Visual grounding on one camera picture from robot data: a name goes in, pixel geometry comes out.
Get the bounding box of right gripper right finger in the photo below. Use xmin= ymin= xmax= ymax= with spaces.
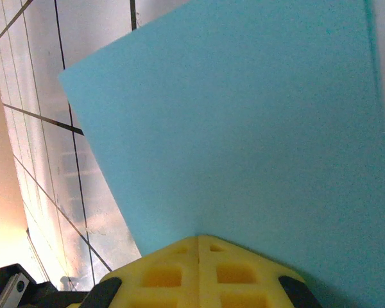
xmin=198 ymin=234 xmax=321 ymax=308

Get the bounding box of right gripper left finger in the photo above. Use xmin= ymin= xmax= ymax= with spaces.
xmin=83 ymin=235 xmax=200 ymax=308

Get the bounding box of light blue paper sheet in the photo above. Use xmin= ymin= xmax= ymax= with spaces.
xmin=57 ymin=0 xmax=385 ymax=308

